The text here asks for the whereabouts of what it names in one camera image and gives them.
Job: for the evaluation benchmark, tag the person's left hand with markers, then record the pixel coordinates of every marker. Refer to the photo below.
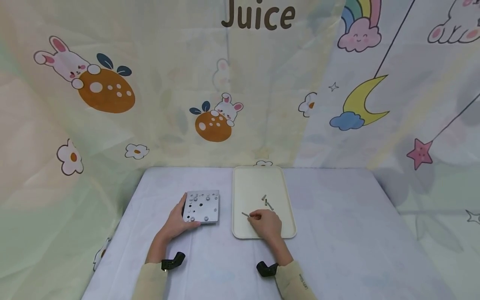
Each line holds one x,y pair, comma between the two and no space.
176,225

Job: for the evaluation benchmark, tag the black wrist band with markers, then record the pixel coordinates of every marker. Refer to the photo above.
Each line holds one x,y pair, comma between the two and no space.
173,261
267,269

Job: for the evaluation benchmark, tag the cream plastic tray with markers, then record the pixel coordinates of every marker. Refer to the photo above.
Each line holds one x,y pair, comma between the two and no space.
262,196

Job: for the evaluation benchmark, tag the person's right hand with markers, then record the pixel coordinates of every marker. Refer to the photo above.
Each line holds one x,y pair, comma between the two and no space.
267,225

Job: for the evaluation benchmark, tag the person's right forearm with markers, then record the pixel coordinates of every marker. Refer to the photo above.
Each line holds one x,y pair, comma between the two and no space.
290,271

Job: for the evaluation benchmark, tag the person's left forearm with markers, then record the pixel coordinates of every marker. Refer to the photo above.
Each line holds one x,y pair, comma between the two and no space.
154,266

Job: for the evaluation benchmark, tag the grey metal plate with holes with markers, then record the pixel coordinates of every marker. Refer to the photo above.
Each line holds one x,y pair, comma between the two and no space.
202,206

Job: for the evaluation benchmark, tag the person's right fingers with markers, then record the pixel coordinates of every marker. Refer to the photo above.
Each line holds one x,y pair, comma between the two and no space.
255,216

